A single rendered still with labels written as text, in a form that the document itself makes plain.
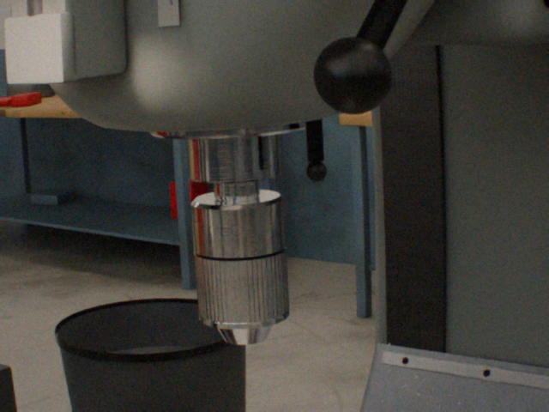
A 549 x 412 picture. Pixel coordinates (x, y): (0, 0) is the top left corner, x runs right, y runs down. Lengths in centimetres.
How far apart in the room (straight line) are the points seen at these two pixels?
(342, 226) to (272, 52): 530
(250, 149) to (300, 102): 5
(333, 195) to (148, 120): 527
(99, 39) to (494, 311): 54
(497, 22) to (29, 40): 25
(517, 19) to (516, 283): 37
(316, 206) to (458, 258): 491
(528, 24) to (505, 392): 42
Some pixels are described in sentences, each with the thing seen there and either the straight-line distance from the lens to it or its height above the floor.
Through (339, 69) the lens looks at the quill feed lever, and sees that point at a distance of 41.
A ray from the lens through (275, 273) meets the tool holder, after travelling 56.
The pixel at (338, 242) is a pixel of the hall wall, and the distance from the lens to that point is 579.
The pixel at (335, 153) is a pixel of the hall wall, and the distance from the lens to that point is 570.
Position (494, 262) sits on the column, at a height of 115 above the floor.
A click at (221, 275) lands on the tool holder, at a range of 55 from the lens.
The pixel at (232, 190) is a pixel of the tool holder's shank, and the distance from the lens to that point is 55.
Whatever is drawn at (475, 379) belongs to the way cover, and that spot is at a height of 105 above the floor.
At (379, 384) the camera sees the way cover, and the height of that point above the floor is 103.
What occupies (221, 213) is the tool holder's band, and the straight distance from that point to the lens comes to 54.
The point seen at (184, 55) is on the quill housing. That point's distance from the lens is 46.
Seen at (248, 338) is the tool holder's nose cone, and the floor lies 120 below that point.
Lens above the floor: 137
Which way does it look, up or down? 11 degrees down
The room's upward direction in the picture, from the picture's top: 3 degrees counter-clockwise
